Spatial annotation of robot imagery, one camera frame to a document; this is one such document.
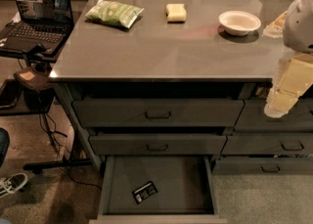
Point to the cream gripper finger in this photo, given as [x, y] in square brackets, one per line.
[278, 105]
[297, 77]

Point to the black rxbar chocolate bar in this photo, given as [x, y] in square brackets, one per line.
[144, 192]

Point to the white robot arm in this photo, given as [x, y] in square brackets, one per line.
[297, 35]

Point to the snack bag in top drawer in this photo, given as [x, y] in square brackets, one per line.
[262, 92]

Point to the top right drawer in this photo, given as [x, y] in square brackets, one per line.
[253, 118]

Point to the middle right drawer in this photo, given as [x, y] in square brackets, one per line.
[269, 144]

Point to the bottom right drawer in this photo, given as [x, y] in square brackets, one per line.
[267, 166]

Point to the open bottom left drawer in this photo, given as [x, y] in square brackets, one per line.
[157, 190]

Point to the middle left drawer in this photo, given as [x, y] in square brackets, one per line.
[157, 144]

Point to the top left drawer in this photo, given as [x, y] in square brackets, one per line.
[157, 112]

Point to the white bowl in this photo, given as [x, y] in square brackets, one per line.
[239, 23]

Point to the yellow sponge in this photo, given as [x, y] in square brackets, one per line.
[176, 12]

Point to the green chip bag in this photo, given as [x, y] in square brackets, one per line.
[114, 13]

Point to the black device with sticky note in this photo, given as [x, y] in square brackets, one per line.
[32, 79]

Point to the black laptop stand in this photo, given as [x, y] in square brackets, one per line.
[22, 101]

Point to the black laptop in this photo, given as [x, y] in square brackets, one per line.
[44, 23]

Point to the blue jeans leg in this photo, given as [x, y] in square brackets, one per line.
[4, 144]

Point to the white sneaker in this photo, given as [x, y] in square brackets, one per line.
[12, 184]

